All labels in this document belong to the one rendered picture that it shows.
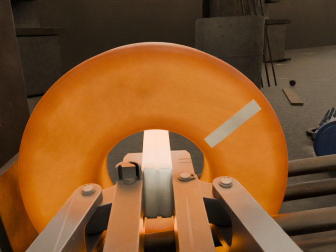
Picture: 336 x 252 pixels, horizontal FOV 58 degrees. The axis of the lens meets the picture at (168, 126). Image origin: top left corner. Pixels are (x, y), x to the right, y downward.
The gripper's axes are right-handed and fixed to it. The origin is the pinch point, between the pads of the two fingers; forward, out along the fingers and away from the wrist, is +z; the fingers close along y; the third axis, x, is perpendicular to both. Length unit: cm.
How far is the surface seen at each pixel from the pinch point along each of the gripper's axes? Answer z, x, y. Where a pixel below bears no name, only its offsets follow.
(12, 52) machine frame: 17.2, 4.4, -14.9
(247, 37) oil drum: 227, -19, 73
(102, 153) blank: -1.4, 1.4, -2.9
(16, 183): -1.3, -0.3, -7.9
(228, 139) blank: -1.4, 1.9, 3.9
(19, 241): -3.0, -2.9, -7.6
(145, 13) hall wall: 749, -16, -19
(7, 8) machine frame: 17.7, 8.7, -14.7
